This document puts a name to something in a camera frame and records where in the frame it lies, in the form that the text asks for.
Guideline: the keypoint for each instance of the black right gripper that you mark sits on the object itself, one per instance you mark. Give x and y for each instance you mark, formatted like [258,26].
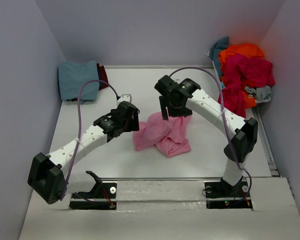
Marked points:
[183,111]

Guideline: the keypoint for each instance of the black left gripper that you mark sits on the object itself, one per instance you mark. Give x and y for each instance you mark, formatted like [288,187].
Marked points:
[134,123]

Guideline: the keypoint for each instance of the pink t shirt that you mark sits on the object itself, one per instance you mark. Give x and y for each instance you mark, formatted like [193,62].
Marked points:
[168,136]

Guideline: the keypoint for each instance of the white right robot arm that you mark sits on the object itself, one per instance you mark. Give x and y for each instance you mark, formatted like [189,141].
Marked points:
[241,133]

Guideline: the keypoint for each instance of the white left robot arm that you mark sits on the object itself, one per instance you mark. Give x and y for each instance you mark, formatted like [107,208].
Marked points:
[50,175]

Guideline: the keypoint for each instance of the clear plastic bin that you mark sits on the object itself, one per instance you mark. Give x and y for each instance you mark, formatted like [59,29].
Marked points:
[215,69]

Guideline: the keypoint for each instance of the folded dark red t shirt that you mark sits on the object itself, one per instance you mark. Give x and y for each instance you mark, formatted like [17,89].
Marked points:
[102,75]

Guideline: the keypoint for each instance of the magenta t shirt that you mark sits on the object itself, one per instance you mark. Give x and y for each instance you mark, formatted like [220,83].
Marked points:
[241,71]

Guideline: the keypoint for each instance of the folded light blue t shirt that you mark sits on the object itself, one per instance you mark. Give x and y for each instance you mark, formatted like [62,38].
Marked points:
[72,76]

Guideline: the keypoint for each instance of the teal t shirt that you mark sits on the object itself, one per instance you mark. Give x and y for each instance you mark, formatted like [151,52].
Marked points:
[220,45]

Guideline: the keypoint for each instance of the grey t shirt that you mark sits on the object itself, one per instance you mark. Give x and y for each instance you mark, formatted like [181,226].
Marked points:
[260,94]

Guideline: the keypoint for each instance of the orange t shirt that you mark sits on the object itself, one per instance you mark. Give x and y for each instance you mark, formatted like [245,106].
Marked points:
[246,49]

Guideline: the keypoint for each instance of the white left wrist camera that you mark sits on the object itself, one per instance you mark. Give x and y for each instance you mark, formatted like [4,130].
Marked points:
[125,98]

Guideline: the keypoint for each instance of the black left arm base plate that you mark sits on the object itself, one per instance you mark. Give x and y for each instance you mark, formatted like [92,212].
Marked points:
[102,197]

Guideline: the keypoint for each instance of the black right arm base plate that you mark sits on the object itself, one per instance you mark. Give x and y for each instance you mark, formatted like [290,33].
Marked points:
[218,199]

